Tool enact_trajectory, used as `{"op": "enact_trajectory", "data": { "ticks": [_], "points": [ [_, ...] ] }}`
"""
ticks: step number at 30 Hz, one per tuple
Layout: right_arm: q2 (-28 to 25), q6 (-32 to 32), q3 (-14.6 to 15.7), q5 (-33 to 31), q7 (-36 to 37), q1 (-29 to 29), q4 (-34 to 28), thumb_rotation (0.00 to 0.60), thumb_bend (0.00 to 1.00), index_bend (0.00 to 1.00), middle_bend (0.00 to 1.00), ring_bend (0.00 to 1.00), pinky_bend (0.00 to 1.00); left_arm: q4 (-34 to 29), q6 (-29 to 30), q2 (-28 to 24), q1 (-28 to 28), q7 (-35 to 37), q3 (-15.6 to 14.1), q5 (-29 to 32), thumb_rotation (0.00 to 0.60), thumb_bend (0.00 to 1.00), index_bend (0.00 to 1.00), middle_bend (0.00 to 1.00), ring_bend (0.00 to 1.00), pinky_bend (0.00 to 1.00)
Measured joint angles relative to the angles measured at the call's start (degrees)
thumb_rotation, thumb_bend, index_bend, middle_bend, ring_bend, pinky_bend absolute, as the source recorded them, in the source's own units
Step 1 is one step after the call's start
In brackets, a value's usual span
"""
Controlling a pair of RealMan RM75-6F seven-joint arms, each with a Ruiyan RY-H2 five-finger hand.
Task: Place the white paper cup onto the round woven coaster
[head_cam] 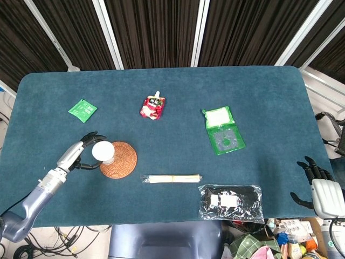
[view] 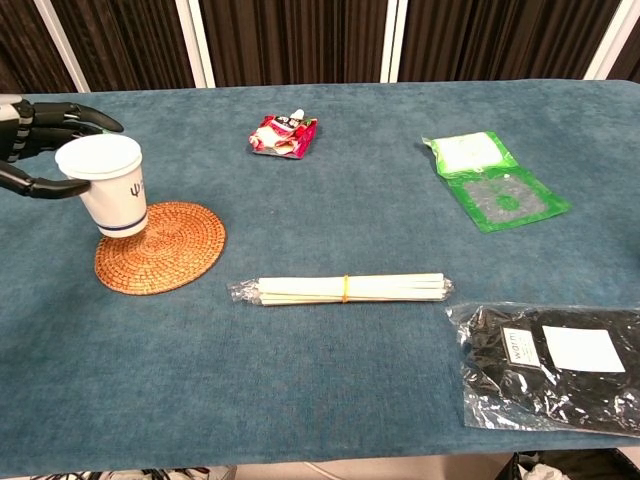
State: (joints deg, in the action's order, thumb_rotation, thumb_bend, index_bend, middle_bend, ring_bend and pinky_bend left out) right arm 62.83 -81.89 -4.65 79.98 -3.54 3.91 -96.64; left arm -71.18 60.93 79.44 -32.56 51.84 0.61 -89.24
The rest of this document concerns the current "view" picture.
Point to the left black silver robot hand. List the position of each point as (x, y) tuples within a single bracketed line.
[(40, 135)]

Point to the white paper cup with lid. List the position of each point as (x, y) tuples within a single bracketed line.
[(112, 185)]

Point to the round woven rattan coaster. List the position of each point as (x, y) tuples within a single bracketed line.
[(170, 255)]

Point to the red crumpled drink pouch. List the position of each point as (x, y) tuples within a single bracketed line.
[(285, 135)]

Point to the dark slatted partition screen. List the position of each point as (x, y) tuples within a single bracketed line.
[(300, 40)]

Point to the bundle of wrapped white chopsticks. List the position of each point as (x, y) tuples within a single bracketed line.
[(320, 289)]

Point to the yellow rubber band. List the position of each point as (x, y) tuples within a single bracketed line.
[(345, 288)]

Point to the teal velvet tablecloth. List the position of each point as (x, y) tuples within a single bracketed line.
[(320, 350)]

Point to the green plastic refill pouch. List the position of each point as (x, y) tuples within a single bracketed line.
[(492, 180)]

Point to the black garment in clear bag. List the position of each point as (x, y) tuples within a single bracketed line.
[(545, 370)]

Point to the black bag under table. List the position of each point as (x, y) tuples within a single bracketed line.
[(575, 464)]

